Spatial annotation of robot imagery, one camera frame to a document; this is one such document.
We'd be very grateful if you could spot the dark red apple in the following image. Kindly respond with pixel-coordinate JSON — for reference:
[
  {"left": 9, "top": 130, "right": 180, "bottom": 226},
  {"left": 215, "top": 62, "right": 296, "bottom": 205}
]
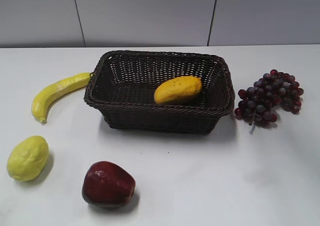
[{"left": 81, "top": 161, "right": 136, "bottom": 208}]

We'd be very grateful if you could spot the yellow orange mango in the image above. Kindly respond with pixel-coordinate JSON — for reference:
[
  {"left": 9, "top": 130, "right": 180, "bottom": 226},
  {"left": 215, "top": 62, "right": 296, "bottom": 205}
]
[{"left": 154, "top": 76, "right": 202, "bottom": 105}]

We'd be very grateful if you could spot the black woven rectangular basket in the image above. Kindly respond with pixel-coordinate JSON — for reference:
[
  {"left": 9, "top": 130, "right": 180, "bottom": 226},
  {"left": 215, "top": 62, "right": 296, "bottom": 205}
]
[{"left": 84, "top": 50, "right": 235, "bottom": 134}]

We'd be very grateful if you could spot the pale yellow lemon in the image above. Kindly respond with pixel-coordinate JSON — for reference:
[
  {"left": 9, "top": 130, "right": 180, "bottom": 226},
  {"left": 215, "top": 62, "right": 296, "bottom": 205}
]
[{"left": 6, "top": 135, "right": 49, "bottom": 181}]

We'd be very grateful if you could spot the purple red grape bunch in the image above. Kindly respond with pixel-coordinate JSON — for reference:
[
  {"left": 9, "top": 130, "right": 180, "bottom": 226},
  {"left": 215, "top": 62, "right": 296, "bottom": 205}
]
[{"left": 234, "top": 69, "right": 304, "bottom": 134}]

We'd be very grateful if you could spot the yellow banana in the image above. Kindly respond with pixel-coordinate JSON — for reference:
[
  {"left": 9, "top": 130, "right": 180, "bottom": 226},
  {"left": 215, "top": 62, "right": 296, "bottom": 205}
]
[{"left": 31, "top": 73, "right": 91, "bottom": 124}]

